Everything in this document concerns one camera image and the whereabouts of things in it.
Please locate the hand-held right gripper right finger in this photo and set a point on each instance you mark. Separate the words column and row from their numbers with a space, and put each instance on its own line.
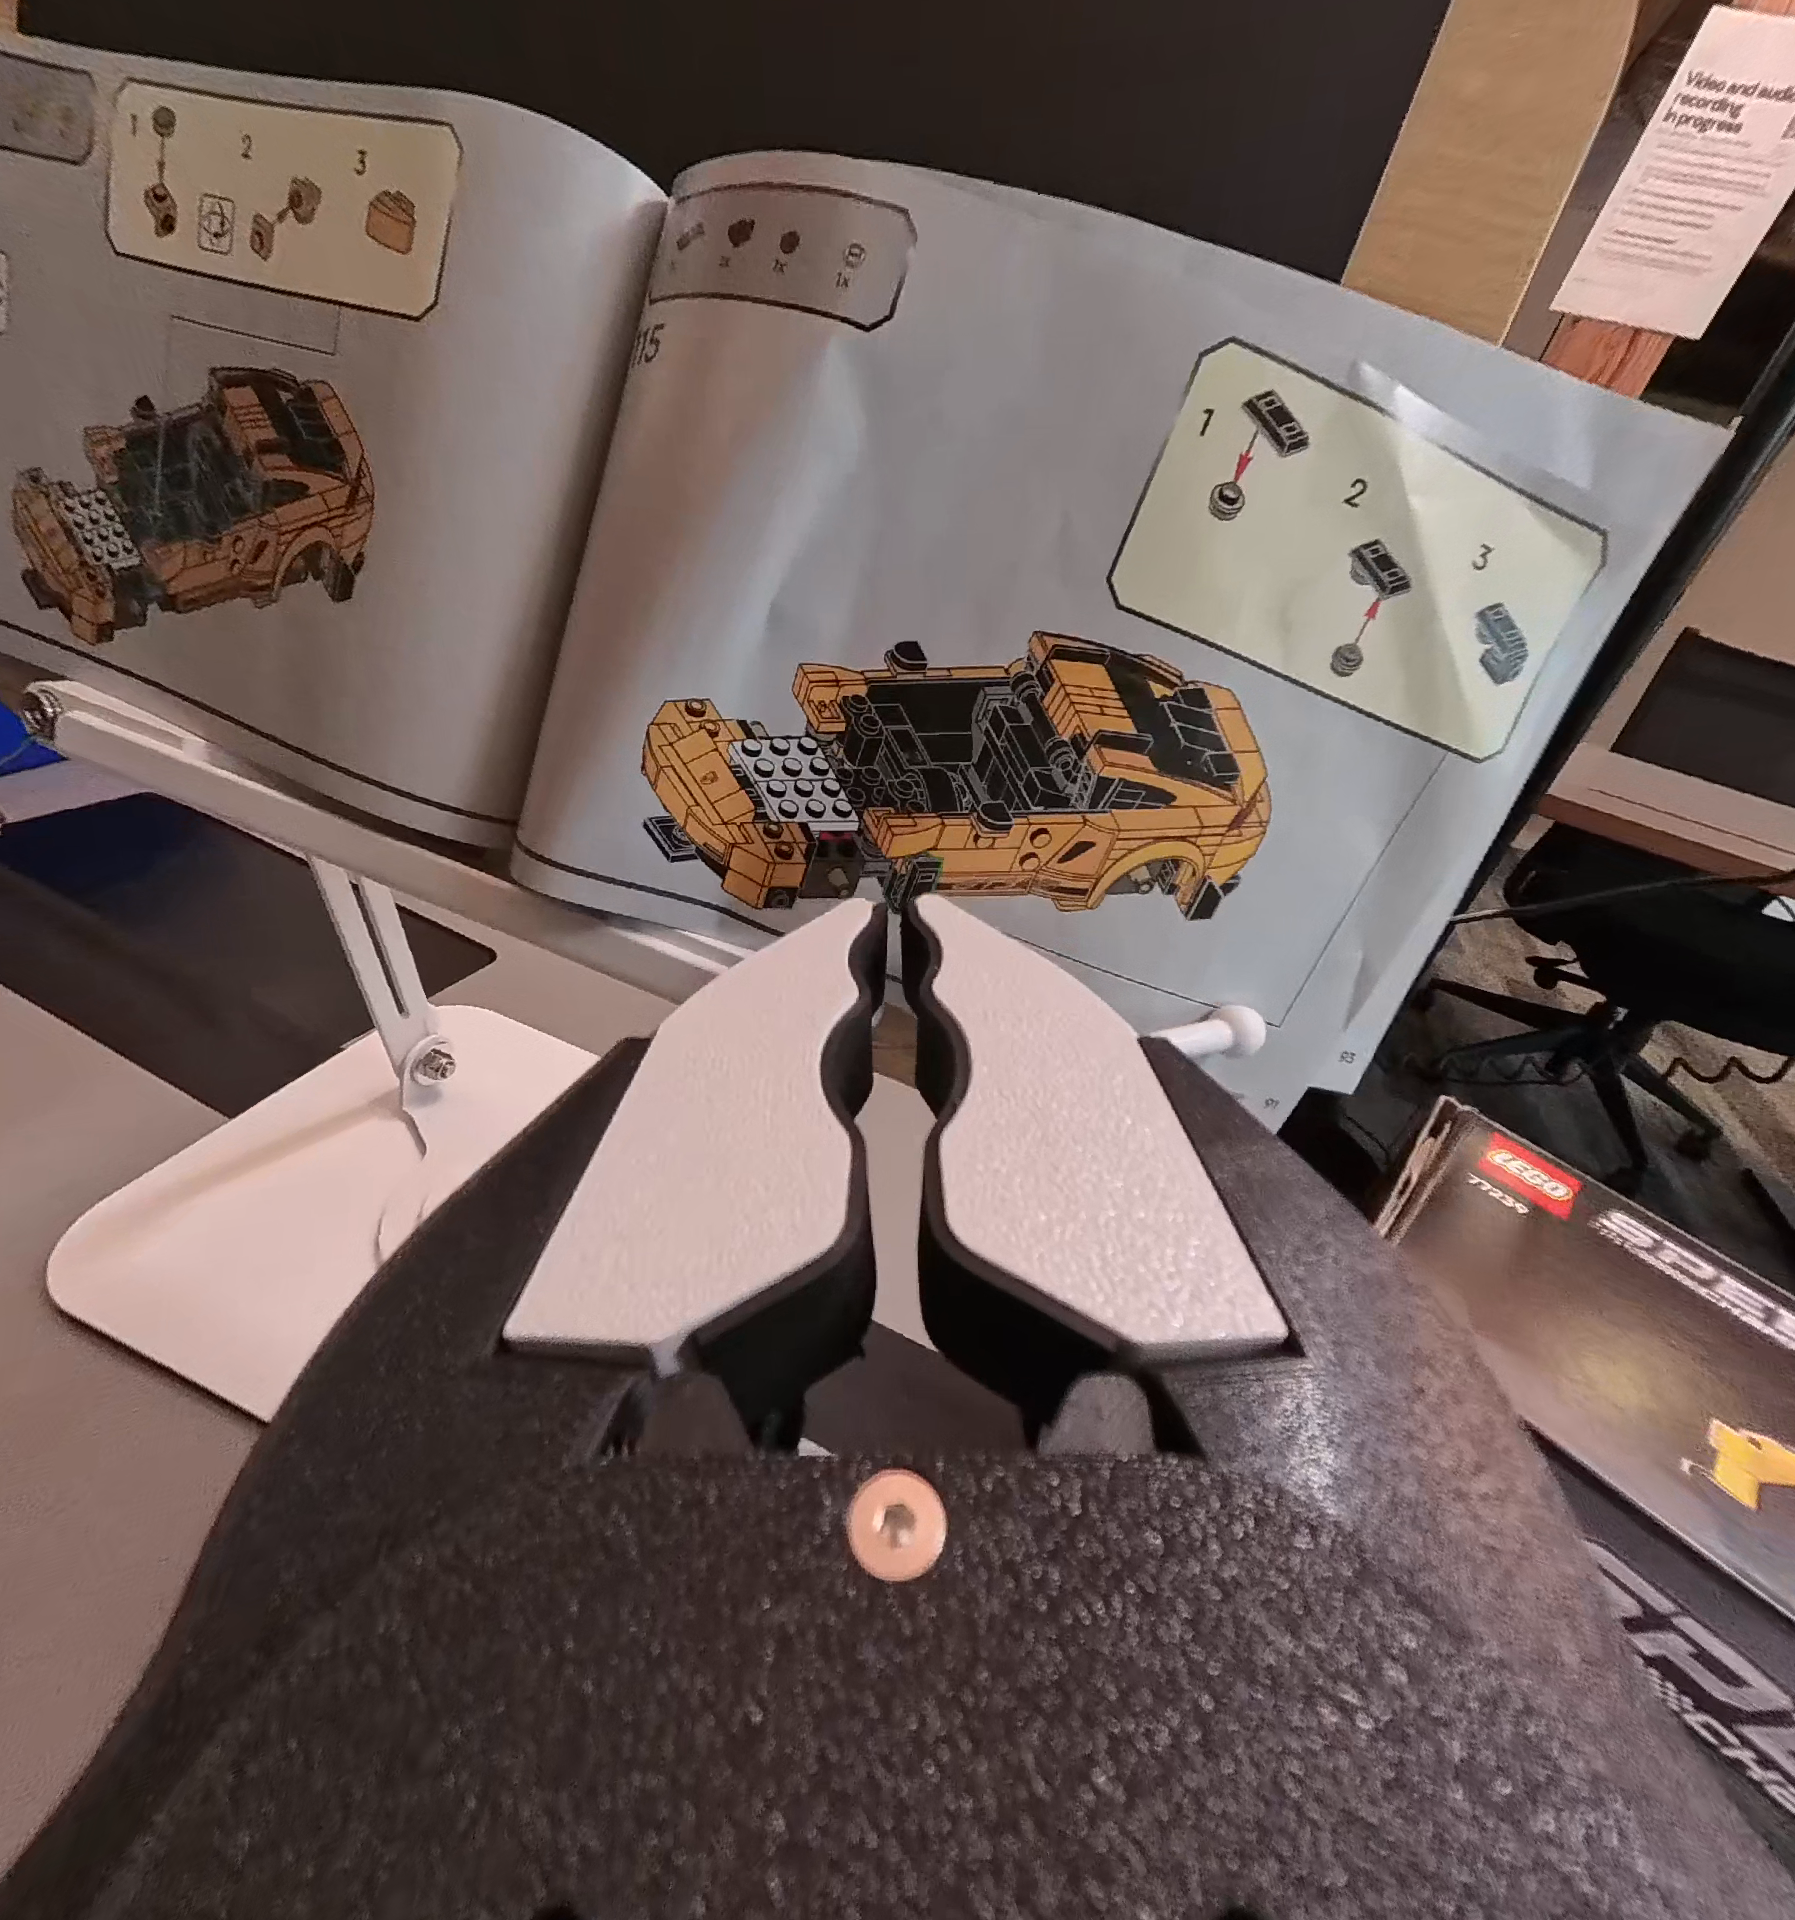
column 1091, row 1185

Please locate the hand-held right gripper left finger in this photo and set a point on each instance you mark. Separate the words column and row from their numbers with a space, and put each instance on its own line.
column 703, row 1155

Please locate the black lego box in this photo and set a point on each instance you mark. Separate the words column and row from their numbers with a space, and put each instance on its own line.
column 1662, row 1320

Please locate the lego instruction booklet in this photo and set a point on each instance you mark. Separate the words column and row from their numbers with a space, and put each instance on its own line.
column 912, row 523

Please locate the white metal book stand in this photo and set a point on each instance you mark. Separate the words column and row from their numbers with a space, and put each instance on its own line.
column 237, row 1199

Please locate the black office chair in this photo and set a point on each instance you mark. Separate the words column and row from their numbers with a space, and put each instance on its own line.
column 1662, row 928

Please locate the white box-shaped appliance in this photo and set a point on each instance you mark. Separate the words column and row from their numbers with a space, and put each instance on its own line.
column 1706, row 736

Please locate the black metal pole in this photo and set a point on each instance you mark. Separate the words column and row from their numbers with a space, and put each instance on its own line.
column 1706, row 495

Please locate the white notice paper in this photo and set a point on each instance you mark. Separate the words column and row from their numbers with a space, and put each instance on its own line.
column 1677, row 179

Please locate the wooden post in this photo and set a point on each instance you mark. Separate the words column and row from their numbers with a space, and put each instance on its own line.
column 1452, row 179

